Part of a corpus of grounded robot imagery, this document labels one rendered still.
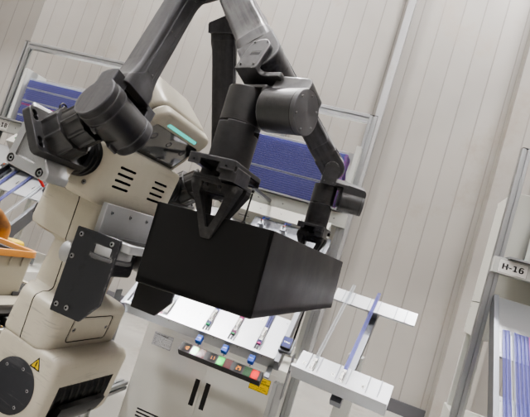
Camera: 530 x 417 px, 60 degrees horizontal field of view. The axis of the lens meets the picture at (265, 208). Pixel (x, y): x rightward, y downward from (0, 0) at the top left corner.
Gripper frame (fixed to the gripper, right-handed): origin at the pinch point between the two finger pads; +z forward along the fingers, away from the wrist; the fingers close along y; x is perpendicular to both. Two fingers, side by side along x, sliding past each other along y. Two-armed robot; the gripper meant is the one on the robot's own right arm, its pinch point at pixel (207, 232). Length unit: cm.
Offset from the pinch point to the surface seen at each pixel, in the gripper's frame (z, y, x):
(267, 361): 39, 119, 18
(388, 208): -78, 418, 18
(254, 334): 32, 123, 28
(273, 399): 51, 121, 13
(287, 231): -13, 155, 36
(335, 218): -25, 166, 17
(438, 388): 70, 396, -63
